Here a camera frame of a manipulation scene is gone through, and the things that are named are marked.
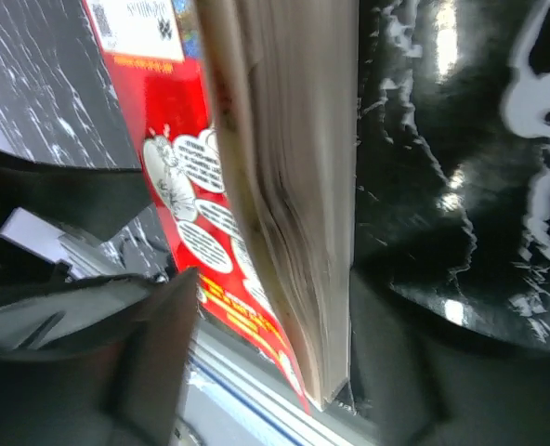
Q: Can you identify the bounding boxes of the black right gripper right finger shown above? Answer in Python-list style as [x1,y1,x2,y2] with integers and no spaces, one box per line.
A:
[349,270,550,445]

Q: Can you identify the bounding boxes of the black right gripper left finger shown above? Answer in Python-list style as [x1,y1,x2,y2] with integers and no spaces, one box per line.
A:
[0,269,198,445]

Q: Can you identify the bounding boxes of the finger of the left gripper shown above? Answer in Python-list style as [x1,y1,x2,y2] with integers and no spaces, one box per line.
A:
[0,141,155,289]

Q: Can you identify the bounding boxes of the red 13-storey treehouse book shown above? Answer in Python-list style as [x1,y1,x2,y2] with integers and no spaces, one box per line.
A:
[85,1,358,410]

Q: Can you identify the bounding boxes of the black marble pattern mat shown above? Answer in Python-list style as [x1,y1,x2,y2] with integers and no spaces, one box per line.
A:
[0,1,550,351]

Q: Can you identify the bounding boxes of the aluminium mounting rail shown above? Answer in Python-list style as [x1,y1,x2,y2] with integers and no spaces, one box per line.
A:
[0,209,375,445]

